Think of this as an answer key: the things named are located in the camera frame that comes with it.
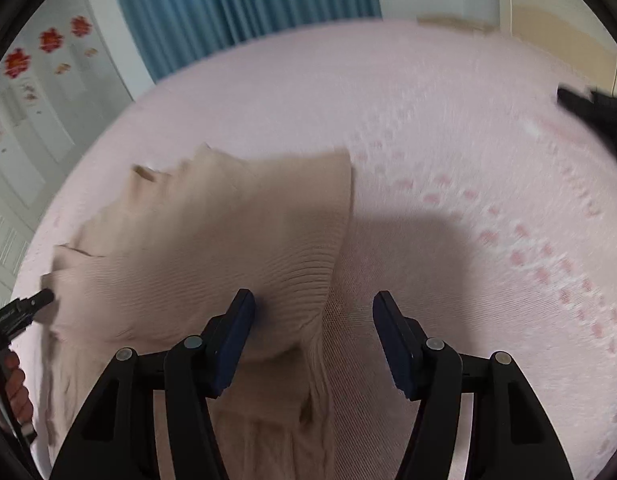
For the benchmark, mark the person's left hand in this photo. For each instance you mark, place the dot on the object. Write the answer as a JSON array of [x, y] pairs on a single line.
[[17, 393]]

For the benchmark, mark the cream wooden headboard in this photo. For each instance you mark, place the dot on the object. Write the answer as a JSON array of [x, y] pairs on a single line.
[[567, 29]]

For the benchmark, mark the black puffer jacket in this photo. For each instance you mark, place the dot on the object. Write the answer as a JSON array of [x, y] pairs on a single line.
[[598, 111]]

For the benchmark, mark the white wardrobe with red decals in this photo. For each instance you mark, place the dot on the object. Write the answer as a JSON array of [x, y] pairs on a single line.
[[69, 73]]

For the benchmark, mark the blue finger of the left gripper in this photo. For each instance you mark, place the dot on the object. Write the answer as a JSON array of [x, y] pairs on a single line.
[[37, 302]]

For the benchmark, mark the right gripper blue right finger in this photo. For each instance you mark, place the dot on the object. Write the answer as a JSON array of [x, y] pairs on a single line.
[[511, 435]]

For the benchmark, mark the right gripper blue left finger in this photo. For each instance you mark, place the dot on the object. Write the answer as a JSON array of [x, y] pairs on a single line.
[[113, 435]]

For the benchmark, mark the pink patterned bed sheet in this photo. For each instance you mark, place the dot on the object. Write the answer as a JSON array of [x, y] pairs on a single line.
[[478, 203]]

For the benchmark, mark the peach knit sweater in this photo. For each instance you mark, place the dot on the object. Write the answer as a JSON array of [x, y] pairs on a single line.
[[171, 252]]

